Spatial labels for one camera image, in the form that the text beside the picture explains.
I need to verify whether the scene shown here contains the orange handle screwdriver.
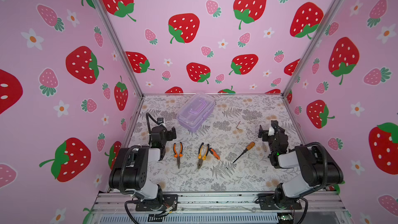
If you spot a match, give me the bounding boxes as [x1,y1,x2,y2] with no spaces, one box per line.
[233,142,256,163]

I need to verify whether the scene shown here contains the orange needle-nose pliers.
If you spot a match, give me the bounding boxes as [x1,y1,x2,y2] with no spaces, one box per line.
[173,142,183,169]

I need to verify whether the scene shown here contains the purple plastic tool box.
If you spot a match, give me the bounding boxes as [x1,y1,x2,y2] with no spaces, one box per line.
[177,93,216,133]

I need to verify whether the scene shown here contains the yellow combination pliers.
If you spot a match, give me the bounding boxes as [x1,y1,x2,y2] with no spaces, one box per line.
[197,143,209,170]

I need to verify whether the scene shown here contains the small orange black tool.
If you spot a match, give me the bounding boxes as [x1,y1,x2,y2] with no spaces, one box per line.
[209,148,220,160]

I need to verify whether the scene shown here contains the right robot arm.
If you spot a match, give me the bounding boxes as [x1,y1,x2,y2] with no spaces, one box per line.
[258,120,344,204]

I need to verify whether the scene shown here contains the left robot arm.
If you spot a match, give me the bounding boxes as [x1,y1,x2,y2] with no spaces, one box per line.
[108,125,177,202]

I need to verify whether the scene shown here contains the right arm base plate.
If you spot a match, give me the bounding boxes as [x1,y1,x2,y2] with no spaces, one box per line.
[255,194,302,211]

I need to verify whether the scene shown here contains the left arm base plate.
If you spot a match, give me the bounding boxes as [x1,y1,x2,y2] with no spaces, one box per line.
[135,194,178,212]

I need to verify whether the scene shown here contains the aluminium frame rail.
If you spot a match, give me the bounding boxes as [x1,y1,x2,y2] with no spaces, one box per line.
[87,191,353,224]

